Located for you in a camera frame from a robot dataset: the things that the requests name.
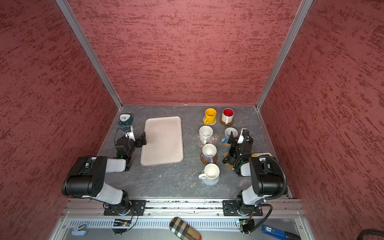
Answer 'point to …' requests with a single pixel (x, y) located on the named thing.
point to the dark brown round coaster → (224, 124)
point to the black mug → (230, 160)
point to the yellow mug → (210, 114)
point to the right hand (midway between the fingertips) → (237, 134)
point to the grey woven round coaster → (210, 183)
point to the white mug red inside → (227, 115)
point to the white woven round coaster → (209, 124)
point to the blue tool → (286, 235)
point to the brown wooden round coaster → (206, 162)
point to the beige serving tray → (164, 141)
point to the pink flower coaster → (214, 138)
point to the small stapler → (80, 230)
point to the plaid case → (183, 230)
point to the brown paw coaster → (230, 166)
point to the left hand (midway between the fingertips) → (138, 135)
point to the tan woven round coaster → (227, 144)
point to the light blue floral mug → (227, 131)
